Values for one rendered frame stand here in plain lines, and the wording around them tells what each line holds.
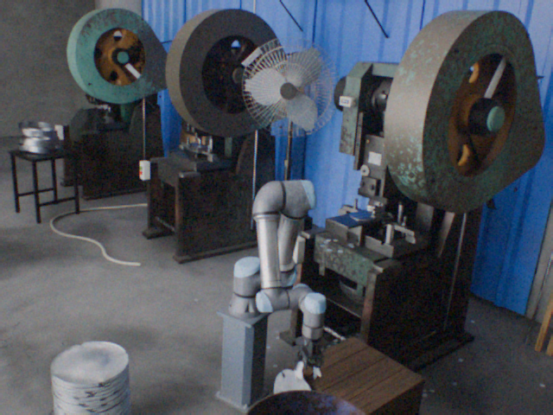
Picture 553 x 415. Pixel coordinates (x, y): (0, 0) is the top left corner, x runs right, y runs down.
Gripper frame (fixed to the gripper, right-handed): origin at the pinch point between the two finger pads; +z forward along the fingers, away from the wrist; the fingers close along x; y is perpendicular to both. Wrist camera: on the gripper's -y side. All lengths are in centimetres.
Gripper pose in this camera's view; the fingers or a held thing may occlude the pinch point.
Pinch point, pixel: (305, 376)
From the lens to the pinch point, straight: 212.7
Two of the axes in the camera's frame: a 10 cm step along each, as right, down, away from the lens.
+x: 9.5, -0.4, 3.1
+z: -0.7, 9.5, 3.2
